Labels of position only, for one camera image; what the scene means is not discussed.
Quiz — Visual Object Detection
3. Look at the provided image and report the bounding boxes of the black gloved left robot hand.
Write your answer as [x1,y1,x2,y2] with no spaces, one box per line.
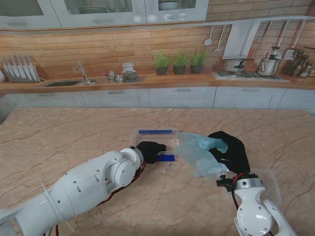
[136,140,168,165]

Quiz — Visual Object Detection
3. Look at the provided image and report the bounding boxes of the clear plastic lid blue label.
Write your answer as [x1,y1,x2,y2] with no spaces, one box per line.
[253,168,283,207]

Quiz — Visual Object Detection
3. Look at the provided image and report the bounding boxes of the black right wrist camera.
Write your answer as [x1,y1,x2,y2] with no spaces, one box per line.
[216,174,234,191]

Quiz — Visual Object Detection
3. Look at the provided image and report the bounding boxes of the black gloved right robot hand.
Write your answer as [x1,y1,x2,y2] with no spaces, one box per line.
[207,131,251,178]

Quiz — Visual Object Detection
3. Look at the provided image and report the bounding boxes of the clear bubble film sheet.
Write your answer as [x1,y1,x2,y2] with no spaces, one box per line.
[175,132,230,182]

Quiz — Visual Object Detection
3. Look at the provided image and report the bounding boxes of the clear plastic crate blue handles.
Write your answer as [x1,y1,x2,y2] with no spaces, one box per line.
[131,127,181,164]

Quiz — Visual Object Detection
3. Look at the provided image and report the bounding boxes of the printed kitchen backdrop banner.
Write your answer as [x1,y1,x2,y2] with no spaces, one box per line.
[0,0,315,110]

